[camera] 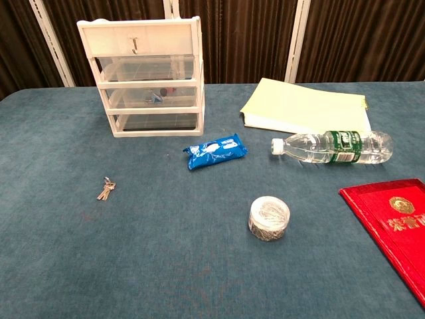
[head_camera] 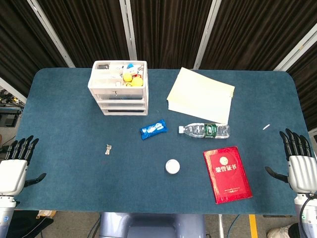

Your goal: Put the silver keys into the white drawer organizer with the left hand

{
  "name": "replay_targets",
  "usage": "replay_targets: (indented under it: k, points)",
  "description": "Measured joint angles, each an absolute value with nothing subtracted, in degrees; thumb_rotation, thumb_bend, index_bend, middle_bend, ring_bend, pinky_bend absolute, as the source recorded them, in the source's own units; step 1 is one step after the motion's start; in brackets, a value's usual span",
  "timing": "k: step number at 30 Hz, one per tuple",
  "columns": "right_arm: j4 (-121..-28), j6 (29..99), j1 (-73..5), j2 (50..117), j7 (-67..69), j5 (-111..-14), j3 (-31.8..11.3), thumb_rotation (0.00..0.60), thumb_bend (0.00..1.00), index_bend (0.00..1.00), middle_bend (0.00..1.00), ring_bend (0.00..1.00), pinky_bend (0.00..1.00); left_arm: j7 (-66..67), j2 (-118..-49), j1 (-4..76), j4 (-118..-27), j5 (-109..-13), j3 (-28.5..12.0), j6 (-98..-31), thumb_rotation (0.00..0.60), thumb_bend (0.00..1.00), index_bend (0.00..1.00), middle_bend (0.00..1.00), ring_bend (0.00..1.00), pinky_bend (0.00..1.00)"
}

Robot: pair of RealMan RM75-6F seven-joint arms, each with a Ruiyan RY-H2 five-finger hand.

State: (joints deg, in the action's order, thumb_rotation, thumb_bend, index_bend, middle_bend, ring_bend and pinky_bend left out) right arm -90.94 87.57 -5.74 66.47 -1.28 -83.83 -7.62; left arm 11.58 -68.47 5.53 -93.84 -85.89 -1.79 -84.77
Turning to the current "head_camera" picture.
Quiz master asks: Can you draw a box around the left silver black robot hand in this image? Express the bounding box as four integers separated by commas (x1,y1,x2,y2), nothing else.
0,135,47,196

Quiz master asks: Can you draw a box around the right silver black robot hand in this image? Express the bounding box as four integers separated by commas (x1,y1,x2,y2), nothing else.
264,128,317,193

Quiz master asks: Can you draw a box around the white plastic drawer organizer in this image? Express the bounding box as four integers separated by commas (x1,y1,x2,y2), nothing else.
87,60,149,117

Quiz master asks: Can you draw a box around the black electronics box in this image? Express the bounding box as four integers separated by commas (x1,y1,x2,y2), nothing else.
0,109,22,127

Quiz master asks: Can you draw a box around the white sneaker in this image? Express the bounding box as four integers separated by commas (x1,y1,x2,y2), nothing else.
266,226,290,238

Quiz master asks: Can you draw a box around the blue felt table mat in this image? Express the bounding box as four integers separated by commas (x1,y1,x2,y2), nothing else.
0,68,314,215

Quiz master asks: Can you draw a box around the red certificate book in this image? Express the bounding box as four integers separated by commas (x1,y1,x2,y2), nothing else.
203,146,254,205

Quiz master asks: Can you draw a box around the clear green-label water bottle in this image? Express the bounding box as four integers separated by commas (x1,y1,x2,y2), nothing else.
178,122,231,139

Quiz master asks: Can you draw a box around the pale yellow paper notebook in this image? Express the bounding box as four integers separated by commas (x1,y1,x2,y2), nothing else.
166,66,236,124

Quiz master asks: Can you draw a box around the round clear paper clip box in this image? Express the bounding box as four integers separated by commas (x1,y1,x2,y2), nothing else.
165,159,181,175

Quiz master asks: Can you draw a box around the blue-grey robot torso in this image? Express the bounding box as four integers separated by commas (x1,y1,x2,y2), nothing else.
99,212,206,238

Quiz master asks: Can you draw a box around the blue snack packet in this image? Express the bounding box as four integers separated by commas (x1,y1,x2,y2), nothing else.
139,119,168,140

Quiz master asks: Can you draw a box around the dark pleated curtain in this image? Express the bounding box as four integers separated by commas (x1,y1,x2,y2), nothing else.
0,0,317,131

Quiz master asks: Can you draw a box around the white metal frame post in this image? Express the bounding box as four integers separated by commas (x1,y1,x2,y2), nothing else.
0,77,27,104
26,0,76,68
273,23,317,72
119,0,138,61
193,0,221,70

